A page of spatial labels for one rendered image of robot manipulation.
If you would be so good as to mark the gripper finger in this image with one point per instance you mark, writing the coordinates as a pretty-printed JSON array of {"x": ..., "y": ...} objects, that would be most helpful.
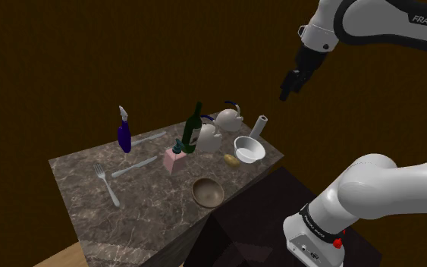
[
  {"x": 302, "y": 82},
  {"x": 288, "y": 85}
]

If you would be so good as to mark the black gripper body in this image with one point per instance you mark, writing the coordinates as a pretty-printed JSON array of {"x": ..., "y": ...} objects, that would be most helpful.
[{"x": 310, "y": 61}]

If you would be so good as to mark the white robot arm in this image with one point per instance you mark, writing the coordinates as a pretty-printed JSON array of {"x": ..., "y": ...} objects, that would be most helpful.
[{"x": 375, "y": 188}]

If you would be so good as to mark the white saucepan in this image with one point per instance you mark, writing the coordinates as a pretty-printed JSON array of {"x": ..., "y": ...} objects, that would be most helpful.
[{"x": 250, "y": 152}]

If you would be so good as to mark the yellow-brown potato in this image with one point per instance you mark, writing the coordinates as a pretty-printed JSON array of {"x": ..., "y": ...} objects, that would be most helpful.
[{"x": 231, "y": 161}]

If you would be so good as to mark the dark green wine bottle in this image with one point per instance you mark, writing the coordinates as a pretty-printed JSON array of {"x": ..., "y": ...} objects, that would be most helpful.
[{"x": 191, "y": 134}]

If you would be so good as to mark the dark robot stand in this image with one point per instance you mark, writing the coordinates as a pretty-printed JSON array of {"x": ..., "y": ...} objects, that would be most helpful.
[{"x": 272, "y": 207}]

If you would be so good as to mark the brown bowl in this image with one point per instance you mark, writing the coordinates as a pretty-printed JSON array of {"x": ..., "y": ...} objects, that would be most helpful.
[{"x": 208, "y": 192}]

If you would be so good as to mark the pink soap dispenser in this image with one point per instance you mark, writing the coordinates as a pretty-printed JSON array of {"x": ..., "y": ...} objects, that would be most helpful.
[{"x": 174, "y": 162}]

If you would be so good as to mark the silver table knife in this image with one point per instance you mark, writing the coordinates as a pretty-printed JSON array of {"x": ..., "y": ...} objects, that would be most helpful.
[
  {"x": 150, "y": 138},
  {"x": 131, "y": 168}
]

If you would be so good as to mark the blue spray bottle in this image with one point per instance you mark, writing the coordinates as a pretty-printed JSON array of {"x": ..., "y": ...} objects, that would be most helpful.
[{"x": 124, "y": 137}]

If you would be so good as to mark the silver fork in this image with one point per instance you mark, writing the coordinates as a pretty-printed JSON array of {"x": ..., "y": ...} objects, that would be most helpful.
[{"x": 106, "y": 183}]

